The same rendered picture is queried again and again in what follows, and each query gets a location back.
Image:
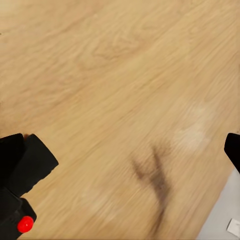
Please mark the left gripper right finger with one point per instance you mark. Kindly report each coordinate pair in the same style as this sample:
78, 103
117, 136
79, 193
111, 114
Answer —
232, 148

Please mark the digital camera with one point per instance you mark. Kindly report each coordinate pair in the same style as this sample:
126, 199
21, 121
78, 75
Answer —
16, 214

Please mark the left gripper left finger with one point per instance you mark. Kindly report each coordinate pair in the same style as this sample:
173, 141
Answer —
12, 149

